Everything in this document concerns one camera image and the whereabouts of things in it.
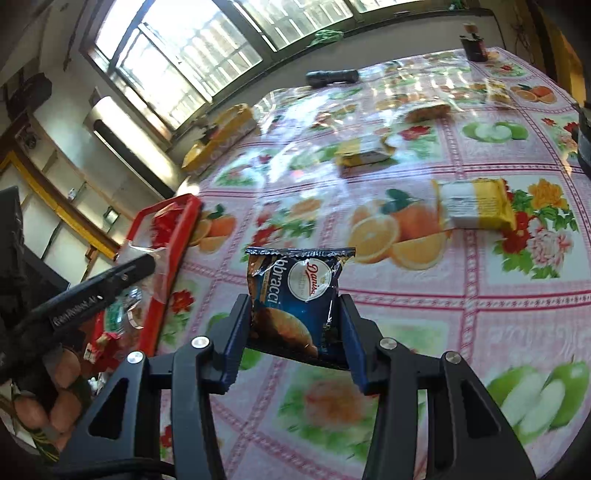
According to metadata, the white tower air conditioner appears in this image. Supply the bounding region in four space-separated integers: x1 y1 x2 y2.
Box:
84 96 186 199

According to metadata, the red candy packet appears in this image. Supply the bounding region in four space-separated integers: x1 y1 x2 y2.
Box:
83 332 119 375

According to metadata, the dark blue cookie packet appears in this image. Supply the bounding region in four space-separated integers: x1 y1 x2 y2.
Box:
246 247 356 370

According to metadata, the green cloth on sill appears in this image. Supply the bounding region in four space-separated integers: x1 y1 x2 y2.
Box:
310 29 345 47

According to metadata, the yellow black snack wrapper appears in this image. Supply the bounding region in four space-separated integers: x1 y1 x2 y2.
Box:
335 135 394 168

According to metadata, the black flashlight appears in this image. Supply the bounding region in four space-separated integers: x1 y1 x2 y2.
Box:
305 69 360 89

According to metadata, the brown cake clear pack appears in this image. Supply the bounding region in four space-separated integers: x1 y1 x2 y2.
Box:
405 102 452 123

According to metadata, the green white snack bar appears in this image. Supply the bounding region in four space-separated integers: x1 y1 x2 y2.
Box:
103 299 127 335

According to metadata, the red serving tray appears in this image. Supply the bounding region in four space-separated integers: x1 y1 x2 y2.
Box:
84 194 201 375

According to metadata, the red snack packet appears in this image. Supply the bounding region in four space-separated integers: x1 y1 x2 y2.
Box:
150 202 183 249

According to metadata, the black round container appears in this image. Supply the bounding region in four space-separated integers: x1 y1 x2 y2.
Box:
571 101 591 178

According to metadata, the small yellow biscuit pack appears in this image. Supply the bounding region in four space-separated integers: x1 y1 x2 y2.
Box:
485 78 514 108

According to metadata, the dark ink bottle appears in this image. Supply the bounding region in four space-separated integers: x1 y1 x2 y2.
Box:
460 23 488 63

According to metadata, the yellow white wafer pack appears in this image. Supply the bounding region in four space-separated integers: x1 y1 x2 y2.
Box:
434 178 517 231

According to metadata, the floral plastic tablecloth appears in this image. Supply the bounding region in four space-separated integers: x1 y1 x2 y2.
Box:
157 49 590 478

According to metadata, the yellow cardboard box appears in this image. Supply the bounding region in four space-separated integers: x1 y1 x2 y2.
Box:
181 103 257 175

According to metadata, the clear bread pack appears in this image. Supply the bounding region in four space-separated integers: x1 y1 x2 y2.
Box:
116 243 169 313

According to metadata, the person's left hand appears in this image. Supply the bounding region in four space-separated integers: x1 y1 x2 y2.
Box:
12 347 87 464

